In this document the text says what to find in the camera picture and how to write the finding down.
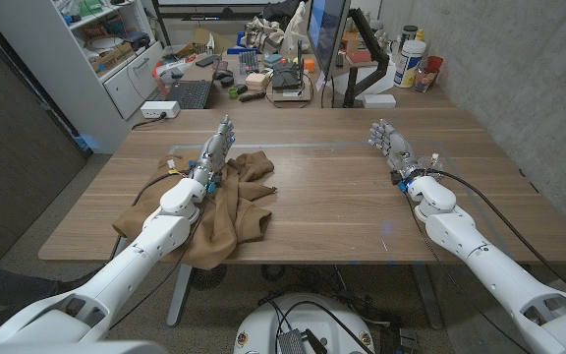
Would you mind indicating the black phone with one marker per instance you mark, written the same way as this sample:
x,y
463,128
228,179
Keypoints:
x,y
208,61

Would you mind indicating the cardboard box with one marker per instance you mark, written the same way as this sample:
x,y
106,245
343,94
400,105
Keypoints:
x,y
111,58

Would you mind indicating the small white box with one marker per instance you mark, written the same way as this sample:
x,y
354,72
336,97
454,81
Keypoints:
x,y
379,100

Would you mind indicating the computer monitor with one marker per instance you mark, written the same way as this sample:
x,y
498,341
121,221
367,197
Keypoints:
x,y
324,29

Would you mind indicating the black keyboard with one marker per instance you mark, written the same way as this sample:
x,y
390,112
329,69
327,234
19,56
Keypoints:
x,y
189,94

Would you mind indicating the black remote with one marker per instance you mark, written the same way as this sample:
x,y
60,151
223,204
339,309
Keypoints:
x,y
252,97

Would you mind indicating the orange cube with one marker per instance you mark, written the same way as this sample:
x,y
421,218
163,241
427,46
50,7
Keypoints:
x,y
309,65

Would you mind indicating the grey table leg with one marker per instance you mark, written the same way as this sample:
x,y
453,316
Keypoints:
x,y
179,295
428,295

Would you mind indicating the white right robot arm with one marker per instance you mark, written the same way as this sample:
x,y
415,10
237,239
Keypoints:
x,y
484,265

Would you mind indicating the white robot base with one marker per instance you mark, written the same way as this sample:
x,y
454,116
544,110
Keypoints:
x,y
263,329

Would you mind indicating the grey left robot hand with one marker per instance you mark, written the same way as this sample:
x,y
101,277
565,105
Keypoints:
x,y
212,155

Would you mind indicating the white wipes canister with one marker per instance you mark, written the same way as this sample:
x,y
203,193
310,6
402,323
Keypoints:
x,y
408,64

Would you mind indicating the red cup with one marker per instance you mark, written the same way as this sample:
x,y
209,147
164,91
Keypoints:
x,y
435,63

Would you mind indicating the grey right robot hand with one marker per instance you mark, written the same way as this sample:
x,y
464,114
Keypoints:
x,y
396,147

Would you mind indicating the brown jacket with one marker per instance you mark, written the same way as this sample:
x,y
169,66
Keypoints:
x,y
234,216

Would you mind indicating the black device with antenna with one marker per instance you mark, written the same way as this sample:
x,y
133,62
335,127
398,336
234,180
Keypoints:
x,y
285,76

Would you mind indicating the clear glass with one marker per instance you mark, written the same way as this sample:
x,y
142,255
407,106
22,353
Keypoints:
x,y
424,80

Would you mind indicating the beige box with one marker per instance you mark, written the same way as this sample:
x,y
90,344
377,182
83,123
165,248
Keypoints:
x,y
256,81

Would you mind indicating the small green cup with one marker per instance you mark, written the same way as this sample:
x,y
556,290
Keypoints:
x,y
233,92

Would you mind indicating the small dark keyboard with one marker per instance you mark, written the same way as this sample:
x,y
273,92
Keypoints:
x,y
248,62

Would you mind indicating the white power strip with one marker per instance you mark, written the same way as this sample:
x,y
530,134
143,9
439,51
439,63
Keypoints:
x,y
157,109

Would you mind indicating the white bag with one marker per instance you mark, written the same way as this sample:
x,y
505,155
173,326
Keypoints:
x,y
297,29

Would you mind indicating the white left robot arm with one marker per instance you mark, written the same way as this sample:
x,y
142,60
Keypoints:
x,y
130,260

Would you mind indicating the black floor fan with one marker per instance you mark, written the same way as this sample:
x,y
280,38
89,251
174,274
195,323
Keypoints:
x,y
208,276

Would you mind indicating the white shelf cabinet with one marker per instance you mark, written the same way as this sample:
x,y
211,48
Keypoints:
x,y
67,74

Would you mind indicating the plaid cloth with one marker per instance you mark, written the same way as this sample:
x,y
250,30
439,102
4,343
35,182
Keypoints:
x,y
263,35

